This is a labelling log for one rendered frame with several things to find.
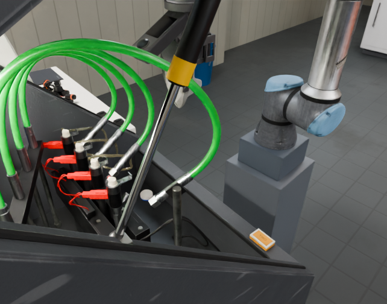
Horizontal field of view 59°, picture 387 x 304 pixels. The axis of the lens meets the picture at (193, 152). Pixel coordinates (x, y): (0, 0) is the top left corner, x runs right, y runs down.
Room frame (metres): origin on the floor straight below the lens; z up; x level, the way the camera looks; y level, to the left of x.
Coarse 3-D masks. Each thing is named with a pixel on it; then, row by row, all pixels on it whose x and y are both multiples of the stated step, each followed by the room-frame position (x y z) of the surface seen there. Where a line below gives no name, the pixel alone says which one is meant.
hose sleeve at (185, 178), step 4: (188, 172) 0.50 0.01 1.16; (184, 176) 0.50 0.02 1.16; (188, 176) 0.49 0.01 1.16; (176, 180) 0.50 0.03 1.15; (180, 180) 0.49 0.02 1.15; (184, 180) 0.49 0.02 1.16; (188, 180) 0.49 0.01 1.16; (172, 184) 0.49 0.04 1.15; (180, 184) 0.49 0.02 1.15; (184, 184) 0.49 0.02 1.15; (164, 188) 0.49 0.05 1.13; (160, 192) 0.49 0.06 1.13; (164, 192) 0.48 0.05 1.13; (156, 196) 0.48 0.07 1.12; (160, 196) 0.48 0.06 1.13; (164, 196) 0.48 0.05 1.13; (168, 196) 0.48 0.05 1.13; (160, 200) 0.48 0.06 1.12
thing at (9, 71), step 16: (32, 48) 0.44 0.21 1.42; (48, 48) 0.44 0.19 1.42; (64, 48) 0.45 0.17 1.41; (80, 48) 0.46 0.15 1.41; (96, 48) 0.46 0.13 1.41; (112, 48) 0.46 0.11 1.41; (128, 48) 0.47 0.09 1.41; (16, 64) 0.43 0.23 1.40; (160, 64) 0.48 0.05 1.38; (0, 80) 0.42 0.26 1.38; (192, 80) 0.50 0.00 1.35; (208, 112) 0.51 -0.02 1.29; (208, 160) 0.50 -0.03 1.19; (192, 176) 0.50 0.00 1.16; (0, 192) 0.41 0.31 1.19; (0, 208) 0.41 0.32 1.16
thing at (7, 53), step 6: (6, 36) 0.78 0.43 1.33; (0, 42) 0.77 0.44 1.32; (6, 42) 0.78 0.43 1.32; (0, 48) 0.77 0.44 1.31; (6, 48) 0.77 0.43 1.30; (12, 48) 0.79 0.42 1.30; (0, 54) 0.76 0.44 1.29; (6, 54) 0.77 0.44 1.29; (12, 54) 0.78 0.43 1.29; (0, 60) 0.76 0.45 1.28; (6, 60) 0.77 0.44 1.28; (12, 60) 0.78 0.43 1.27; (0, 66) 0.76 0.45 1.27; (30, 78) 0.80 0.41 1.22
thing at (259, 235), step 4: (256, 232) 0.54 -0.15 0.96; (260, 232) 0.54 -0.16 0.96; (256, 236) 0.53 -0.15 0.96; (260, 236) 0.53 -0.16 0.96; (264, 236) 0.53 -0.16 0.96; (260, 240) 0.52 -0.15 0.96; (264, 240) 0.52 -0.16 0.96; (268, 240) 0.52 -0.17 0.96; (272, 244) 0.51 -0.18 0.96; (264, 248) 0.50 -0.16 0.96; (268, 248) 0.50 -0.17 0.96
